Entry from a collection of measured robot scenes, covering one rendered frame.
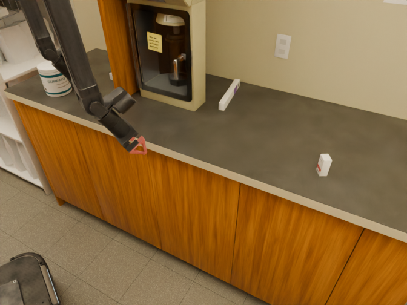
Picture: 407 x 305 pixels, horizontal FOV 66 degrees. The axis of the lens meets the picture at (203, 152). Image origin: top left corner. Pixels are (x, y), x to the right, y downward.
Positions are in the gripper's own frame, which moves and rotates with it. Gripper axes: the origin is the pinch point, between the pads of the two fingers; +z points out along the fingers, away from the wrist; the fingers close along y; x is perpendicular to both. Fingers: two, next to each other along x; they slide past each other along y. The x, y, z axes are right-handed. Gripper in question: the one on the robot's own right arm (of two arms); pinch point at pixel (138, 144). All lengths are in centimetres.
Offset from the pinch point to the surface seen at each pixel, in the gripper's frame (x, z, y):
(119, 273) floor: 65, 83, 25
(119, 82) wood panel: -13, 8, 52
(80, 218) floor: 70, 81, 79
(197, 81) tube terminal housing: -37.6, 17.0, 23.1
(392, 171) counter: -60, 46, -56
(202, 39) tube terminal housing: -50, 4, 25
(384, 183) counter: -52, 42, -57
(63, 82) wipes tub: 7, 0, 74
